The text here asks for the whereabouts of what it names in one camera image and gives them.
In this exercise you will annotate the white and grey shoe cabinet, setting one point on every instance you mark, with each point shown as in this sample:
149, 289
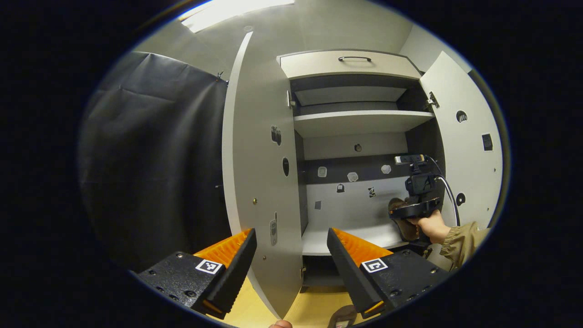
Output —
346, 209

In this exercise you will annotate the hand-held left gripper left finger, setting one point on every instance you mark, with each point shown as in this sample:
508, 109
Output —
237, 273

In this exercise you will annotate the black backdrop cloth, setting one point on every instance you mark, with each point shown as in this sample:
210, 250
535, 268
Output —
150, 159

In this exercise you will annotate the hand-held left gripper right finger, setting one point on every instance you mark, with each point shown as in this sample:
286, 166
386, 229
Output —
348, 273

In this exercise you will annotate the black binder clip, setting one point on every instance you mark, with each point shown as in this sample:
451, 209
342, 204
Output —
220, 75

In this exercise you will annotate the silver door hinge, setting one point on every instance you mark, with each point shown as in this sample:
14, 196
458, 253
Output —
432, 100
303, 273
290, 99

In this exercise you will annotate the white shoe cabinet door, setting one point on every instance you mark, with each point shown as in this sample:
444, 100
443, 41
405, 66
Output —
259, 159
469, 171

